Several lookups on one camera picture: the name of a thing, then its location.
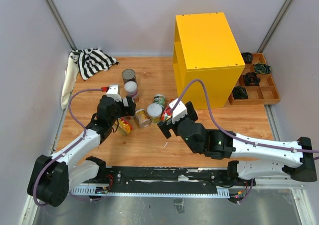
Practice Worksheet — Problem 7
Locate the tall white lid can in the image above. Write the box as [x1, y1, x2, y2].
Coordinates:
[124, 81, 139, 102]

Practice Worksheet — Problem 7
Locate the dark brown can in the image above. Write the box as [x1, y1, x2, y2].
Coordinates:
[122, 69, 137, 84]

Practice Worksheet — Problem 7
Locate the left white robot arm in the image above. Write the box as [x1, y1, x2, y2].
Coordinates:
[27, 95, 136, 207]

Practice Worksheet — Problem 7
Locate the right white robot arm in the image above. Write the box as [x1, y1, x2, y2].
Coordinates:
[158, 101, 317, 185]

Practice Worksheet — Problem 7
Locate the white lid yellow can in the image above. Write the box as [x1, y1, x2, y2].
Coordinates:
[147, 103, 163, 123]

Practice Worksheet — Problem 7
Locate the orange fruit can lying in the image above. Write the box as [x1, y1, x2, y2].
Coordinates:
[134, 109, 152, 128]

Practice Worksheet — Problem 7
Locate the red yellow fish tin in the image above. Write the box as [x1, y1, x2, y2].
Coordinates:
[117, 118, 133, 136]

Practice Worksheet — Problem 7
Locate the green fruit can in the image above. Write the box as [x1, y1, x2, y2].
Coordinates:
[153, 94, 166, 109]

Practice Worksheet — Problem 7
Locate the black item lower tray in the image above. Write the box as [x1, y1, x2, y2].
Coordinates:
[232, 86, 249, 100]

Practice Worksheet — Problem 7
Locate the black item tray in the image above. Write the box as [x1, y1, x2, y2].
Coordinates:
[243, 72, 261, 86]
[241, 52, 253, 64]
[232, 86, 249, 100]

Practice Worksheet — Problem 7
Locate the striped black white cloth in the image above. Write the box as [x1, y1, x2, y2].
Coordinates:
[69, 48, 119, 81]

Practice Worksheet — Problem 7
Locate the yellow cabinet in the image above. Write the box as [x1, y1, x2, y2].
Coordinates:
[173, 12, 245, 110]

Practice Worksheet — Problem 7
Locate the cream cloth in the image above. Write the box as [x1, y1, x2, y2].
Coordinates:
[60, 56, 79, 110]

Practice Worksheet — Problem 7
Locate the black item middle tray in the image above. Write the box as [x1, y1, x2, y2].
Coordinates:
[243, 72, 261, 86]

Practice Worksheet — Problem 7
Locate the wooden compartment tray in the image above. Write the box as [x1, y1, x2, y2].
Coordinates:
[228, 53, 281, 105]

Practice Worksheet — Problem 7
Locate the black item top tray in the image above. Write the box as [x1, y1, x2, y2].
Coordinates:
[241, 52, 253, 64]

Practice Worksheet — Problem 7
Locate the dark green item tray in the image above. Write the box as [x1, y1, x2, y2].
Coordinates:
[254, 63, 271, 74]

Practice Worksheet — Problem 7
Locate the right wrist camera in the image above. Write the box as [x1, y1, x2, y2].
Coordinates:
[167, 98, 187, 124]

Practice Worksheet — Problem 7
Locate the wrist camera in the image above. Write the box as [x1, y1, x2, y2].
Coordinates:
[167, 98, 187, 124]
[106, 84, 122, 102]

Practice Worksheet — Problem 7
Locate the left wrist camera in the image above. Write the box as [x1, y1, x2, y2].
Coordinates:
[106, 84, 122, 102]

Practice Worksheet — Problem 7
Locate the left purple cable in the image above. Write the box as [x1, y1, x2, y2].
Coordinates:
[67, 86, 108, 139]

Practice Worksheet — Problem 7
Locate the purple cable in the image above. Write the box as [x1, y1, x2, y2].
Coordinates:
[67, 86, 108, 139]
[171, 79, 319, 154]

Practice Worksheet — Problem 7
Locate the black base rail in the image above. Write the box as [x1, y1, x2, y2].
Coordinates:
[77, 165, 257, 195]

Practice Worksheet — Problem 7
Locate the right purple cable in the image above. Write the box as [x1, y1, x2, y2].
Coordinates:
[171, 79, 319, 154]

